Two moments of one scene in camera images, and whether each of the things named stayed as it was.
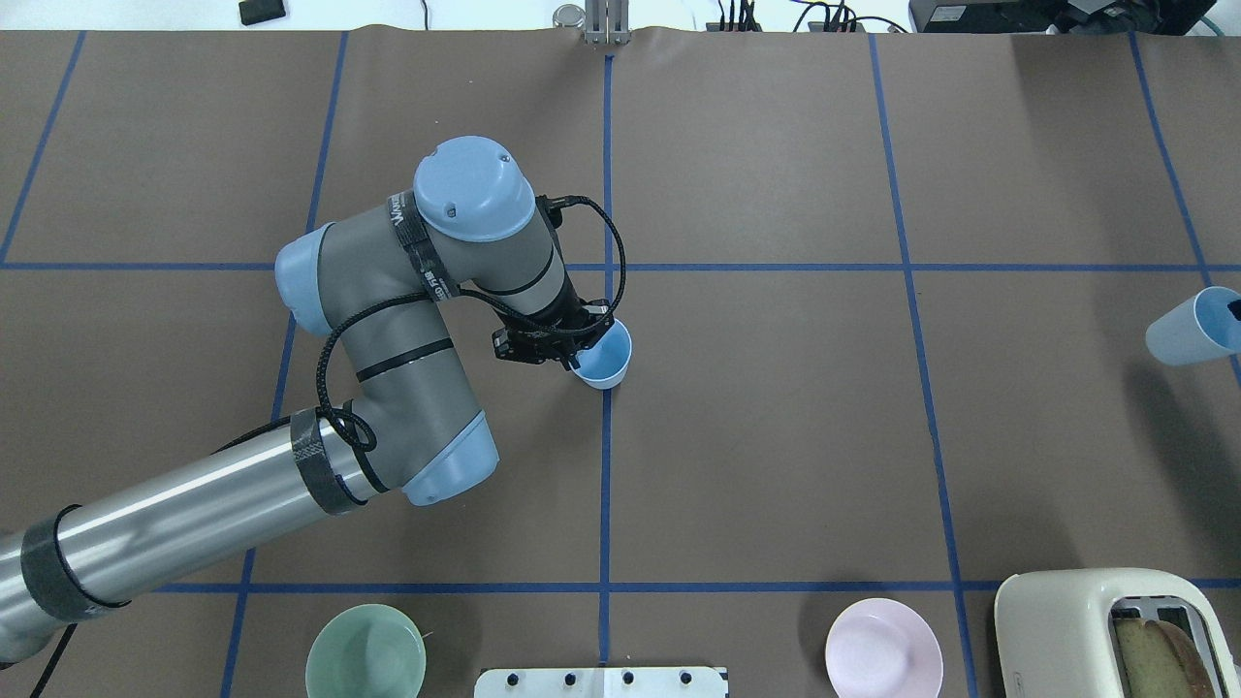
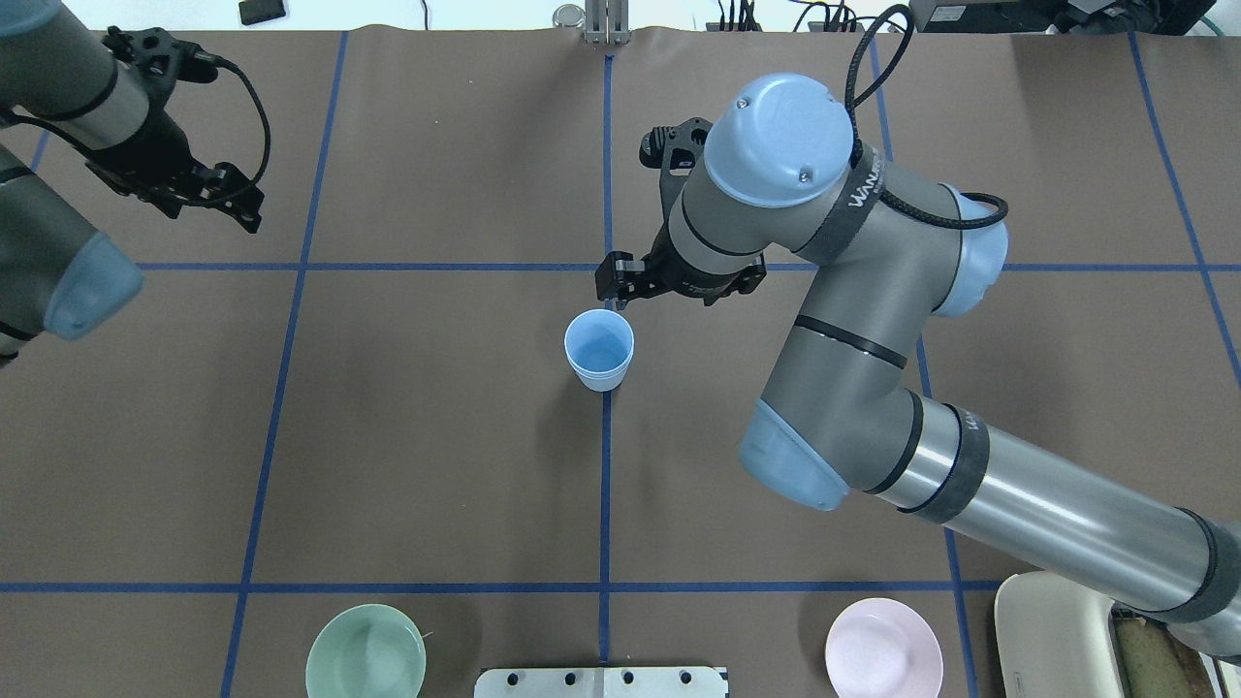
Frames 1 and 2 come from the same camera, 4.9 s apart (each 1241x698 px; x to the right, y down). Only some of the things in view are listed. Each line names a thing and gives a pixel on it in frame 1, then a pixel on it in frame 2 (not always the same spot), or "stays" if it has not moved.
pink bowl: x=878 y=648 stays
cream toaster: x=1052 y=629 stays
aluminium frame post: x=607 y=21 stays
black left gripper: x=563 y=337 → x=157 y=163
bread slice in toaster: x=1152 y=660 stays
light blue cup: x=1198 y=331 → x=599 y=345
